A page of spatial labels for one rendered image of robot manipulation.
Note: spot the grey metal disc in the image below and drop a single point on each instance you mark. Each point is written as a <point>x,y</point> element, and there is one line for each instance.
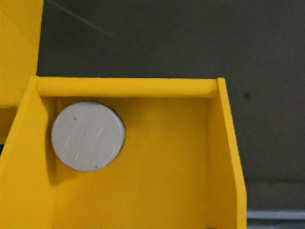
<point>86,136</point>

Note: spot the yellow bin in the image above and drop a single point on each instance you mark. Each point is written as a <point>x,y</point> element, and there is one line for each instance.
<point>179,167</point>
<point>20,24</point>

